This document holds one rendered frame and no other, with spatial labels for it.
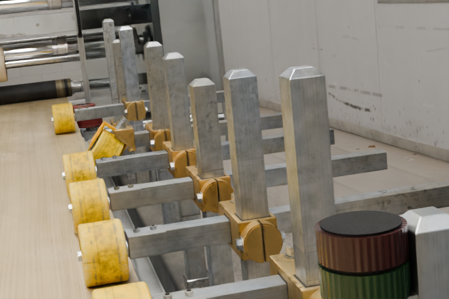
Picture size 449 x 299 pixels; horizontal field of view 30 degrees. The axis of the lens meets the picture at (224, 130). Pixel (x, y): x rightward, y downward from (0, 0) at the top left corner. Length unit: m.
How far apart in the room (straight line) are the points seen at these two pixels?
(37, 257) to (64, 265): 0.07
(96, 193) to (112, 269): 0.26
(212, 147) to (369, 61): 4.96
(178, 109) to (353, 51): 4.93
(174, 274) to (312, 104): 0.96
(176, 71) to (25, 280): 0.53
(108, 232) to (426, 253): 0.57
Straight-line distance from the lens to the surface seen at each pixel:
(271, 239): 1.04
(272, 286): 0.86
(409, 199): 1.17
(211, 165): 1.29
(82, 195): 1.30
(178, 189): 1.33
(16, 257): 1.27
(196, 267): 1.59
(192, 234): 1.09
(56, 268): 1.19
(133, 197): 1.32
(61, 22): 3.05
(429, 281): 0.57
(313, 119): 0.78
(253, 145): 1.03
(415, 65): 5.66
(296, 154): 0.78
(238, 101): 1.02
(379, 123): 6.19
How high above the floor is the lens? 1.27
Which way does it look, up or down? 10 degrees down
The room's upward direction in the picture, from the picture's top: 6 degrees counter-clockwise
